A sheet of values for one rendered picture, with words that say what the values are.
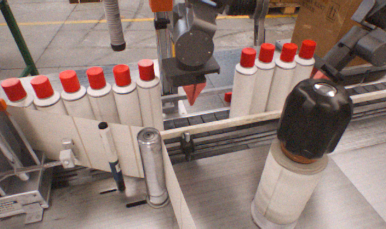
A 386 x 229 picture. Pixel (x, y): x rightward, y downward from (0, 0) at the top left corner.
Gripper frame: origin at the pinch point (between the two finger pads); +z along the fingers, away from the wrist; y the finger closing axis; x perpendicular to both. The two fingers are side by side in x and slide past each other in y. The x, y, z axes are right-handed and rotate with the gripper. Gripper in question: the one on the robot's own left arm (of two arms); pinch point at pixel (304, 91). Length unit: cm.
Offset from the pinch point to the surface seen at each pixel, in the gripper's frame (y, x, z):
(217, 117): -2.4, -15.9, 19.0
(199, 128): 3.4, -23.5, 20.9
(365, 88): -2.5, 23.9, -11.4
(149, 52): -212, 43, 82
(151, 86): 1.2, -39.4, 16.9
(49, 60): -224, -38, 144
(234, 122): 3.6, -15.8, 15.4
